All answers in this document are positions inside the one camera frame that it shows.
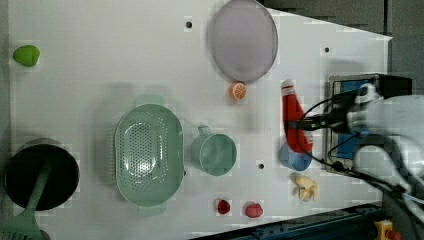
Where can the green spatula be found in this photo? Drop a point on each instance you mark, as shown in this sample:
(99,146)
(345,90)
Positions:
(24,225)

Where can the blue cup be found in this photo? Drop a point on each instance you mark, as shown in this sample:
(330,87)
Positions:
(294,160)

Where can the dark red strawberry toy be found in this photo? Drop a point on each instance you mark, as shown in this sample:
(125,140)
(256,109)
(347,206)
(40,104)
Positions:
(223,207)

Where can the green mug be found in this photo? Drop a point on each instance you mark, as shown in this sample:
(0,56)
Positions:
(213,153)

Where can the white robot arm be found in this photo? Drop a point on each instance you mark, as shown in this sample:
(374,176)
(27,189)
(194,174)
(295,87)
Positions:
(390,151)

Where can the green strainer basket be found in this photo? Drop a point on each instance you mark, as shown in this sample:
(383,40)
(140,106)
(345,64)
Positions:
(149,155)

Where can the grey round plate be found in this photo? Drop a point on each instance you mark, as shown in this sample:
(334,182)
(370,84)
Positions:
(244,40)

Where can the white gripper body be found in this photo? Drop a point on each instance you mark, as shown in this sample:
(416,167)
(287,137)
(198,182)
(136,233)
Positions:
(367,94)

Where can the green pear toy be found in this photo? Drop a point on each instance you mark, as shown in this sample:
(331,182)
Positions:
(27,55)

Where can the red ketchup bottle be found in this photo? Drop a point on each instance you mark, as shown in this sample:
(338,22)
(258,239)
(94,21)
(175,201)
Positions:
(297,139)

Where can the orange slice toy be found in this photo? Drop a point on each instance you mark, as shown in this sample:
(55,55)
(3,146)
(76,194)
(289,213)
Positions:
(237,91)

